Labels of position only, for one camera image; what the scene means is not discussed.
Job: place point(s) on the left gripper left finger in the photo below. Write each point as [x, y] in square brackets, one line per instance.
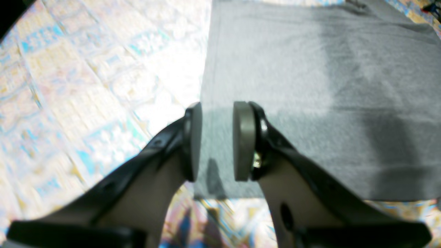
[128, 208]

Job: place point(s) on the patterned tablecloth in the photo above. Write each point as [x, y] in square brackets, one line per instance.
[84, 85]

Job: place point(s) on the grey T-shirt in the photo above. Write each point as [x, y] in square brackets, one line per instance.
[355, 87]

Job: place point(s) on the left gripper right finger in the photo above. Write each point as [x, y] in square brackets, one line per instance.
[309, 207]

